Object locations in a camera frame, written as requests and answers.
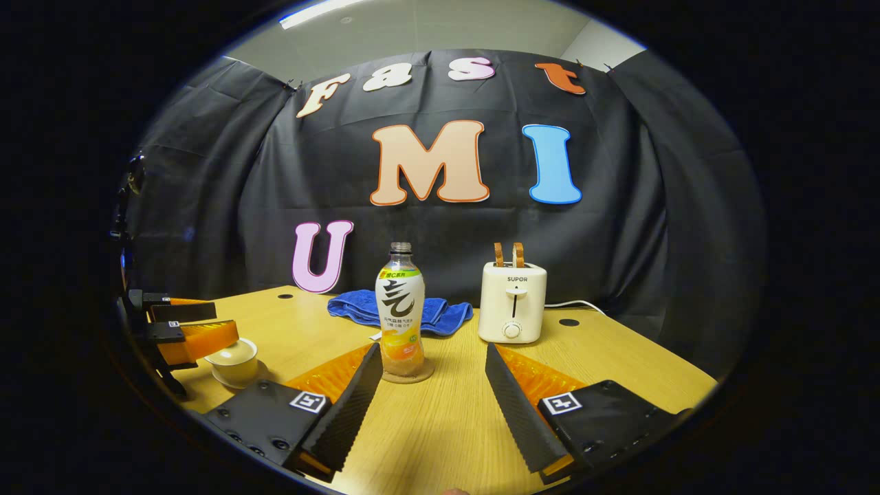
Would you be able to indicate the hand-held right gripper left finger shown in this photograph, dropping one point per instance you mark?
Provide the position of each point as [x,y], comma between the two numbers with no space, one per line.
[347,412]

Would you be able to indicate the round cork coaster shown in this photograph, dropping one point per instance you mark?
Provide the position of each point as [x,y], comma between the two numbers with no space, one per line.
[419,375]

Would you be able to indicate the water bottle with white label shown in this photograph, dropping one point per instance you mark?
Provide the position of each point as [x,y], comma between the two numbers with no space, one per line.
[400,309]

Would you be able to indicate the beige ceramic teacup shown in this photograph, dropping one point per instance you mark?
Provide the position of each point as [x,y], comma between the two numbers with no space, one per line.
[237,371]

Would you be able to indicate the white toaster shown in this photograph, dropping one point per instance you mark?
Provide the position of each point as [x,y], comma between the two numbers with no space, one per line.
[512,302]

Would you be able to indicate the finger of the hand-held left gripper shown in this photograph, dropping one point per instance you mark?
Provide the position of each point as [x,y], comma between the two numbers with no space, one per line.
[182,311]
[199,340]

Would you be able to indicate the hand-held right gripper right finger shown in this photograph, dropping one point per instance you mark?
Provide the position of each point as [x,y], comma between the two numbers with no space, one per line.
[519,412]

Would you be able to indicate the beige ceramic saucer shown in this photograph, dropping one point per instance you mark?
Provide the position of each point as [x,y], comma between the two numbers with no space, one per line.
[237,383]

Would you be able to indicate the toast slice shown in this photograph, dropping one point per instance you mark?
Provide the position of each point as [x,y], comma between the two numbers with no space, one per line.
[498,254]
[518,255]

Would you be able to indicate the black backdrop cloth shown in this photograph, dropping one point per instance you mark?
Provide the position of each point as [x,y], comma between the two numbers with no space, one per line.
[653,206]

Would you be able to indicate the blue towel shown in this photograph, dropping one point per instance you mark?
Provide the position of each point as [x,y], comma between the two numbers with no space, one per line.
[447,316]

